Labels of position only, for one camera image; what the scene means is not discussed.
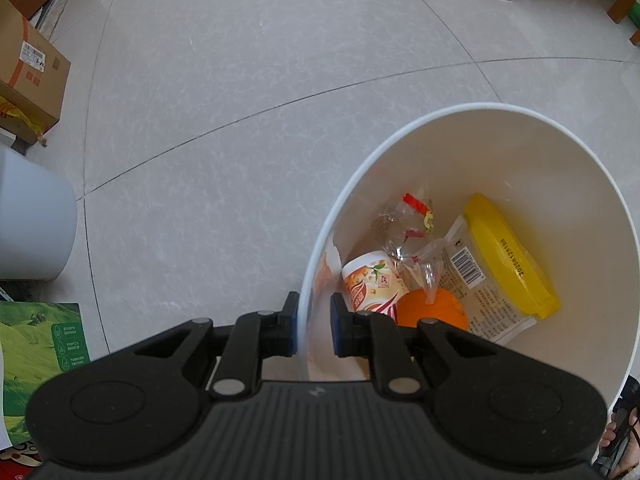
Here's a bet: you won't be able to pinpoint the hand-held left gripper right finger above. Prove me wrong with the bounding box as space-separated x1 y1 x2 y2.
330 293 495 397

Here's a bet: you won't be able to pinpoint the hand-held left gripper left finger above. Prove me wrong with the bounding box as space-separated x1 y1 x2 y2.
133 290 301 402

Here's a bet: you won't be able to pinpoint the printed paper cup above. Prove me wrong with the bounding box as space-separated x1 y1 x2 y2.
341 249 412 327

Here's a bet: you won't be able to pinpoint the orange fruit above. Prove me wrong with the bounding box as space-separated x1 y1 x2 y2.
396 287 471 333

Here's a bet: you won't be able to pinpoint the clear plastic wrapper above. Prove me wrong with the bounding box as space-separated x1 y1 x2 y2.
369 191 437 306

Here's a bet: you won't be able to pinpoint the yellow snack packet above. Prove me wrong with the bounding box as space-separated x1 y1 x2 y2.
413 192 562 347

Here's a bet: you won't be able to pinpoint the white trash bin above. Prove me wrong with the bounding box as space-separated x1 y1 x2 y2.
297 102 640 467

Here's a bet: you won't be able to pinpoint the person's right hand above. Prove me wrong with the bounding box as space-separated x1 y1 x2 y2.
599 408 640 479

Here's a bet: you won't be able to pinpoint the green printed box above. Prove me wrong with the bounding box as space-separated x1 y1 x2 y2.
0 301 92 447

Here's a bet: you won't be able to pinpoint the white cylindrical container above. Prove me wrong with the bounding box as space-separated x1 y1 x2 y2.
0 147 79 282

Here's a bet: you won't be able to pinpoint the yellow plastic bag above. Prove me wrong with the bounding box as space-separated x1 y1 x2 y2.
0 94 52 150

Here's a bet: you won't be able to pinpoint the large cardboard box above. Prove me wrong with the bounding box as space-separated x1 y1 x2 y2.
0 0 72 133

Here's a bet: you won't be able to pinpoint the wooden furniture legs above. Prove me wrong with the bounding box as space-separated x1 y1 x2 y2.
587 0 640 46

